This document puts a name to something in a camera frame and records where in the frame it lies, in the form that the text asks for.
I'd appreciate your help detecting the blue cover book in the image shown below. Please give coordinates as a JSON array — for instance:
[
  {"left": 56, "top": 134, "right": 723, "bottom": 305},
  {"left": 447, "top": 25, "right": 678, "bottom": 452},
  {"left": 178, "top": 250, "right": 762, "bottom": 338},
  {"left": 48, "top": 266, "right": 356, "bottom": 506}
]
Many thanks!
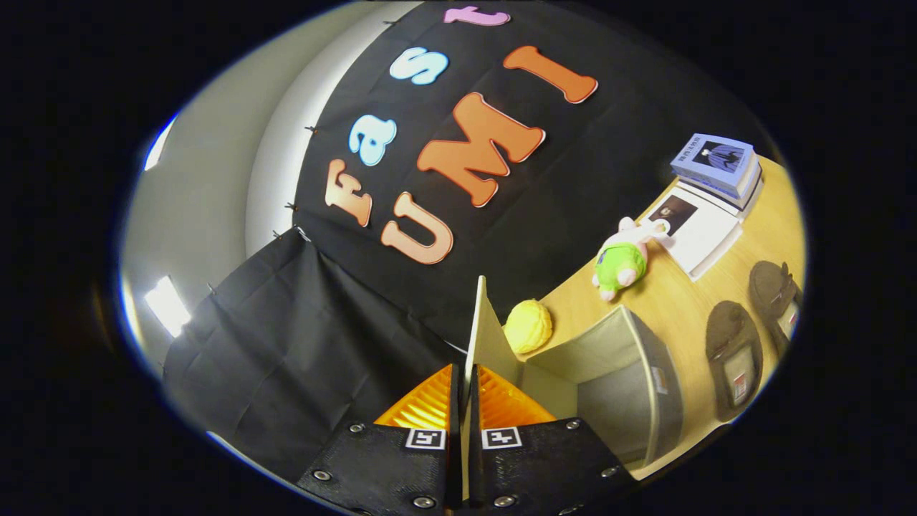
[{"left": 671, "top": 133, "right": 757, "bottom": 191}]

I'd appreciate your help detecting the ceiling light panel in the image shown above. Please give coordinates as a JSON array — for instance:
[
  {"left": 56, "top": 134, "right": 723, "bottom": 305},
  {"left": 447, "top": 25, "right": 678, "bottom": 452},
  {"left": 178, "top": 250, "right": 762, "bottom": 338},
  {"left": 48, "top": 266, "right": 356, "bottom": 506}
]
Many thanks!
[{"left": 145, "top": 276, "right": 193, "bottom": 338}]

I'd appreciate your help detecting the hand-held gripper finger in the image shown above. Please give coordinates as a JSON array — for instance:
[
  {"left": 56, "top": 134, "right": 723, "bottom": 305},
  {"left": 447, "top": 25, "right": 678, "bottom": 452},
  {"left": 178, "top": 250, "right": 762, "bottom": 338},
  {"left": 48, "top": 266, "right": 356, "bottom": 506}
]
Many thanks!
[
  {"left": 297, "top": 363, "right": 463, "bottom": 516},
  {"left": 469, "top": 364, "right": 638, "bottom": 516}
]

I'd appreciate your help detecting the yellow knitted ball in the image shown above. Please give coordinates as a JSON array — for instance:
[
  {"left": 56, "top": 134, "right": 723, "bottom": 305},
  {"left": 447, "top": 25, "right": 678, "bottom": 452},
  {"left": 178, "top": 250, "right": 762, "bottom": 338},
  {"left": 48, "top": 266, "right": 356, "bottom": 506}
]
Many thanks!
[{"left": 504, "top": 299, "right": 554, "bottom": 354}]

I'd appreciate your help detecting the brown fuzzy shoe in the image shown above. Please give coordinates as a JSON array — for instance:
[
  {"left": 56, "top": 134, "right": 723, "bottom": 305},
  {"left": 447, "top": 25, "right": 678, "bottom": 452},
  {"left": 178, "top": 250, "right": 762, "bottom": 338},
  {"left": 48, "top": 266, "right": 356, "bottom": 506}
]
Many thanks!
[
  {"left": 749, "top": 260, "right": 803, "bottom": 359},
  {"left": 706, "top": 300, "right": 764, "bottom": 422}
]

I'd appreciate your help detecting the black backdrop cloth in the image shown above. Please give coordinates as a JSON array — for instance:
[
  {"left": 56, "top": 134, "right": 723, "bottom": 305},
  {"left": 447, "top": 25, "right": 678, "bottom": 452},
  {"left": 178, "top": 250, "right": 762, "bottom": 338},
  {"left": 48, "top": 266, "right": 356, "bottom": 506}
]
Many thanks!
[{"left": 163, "top": 0, "right": 782, "bottom": 481}]

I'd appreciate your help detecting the pink green plush toy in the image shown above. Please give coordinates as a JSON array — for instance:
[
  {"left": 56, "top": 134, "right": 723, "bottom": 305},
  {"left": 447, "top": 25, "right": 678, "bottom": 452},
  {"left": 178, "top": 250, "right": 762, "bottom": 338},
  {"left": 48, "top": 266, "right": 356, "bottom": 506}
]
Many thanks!
[{"left": 592, "top": 216, "right": 671, "bottom": 302}]

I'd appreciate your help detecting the grey fabric storage box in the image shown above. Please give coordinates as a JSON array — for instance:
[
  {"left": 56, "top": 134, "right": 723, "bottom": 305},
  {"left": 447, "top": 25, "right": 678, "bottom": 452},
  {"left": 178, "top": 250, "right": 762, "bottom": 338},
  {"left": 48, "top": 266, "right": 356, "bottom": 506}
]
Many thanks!
[{"left": 461, "top": 276, "right": 685, "bottom": 502}]

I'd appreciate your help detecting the white book with portrait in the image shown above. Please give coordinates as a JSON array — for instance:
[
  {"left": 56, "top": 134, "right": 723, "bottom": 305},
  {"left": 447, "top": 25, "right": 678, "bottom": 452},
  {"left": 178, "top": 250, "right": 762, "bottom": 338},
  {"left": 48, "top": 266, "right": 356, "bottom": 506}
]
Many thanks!
[{"left": 643, "top": 185, "right": 744, "bottom": 282}]

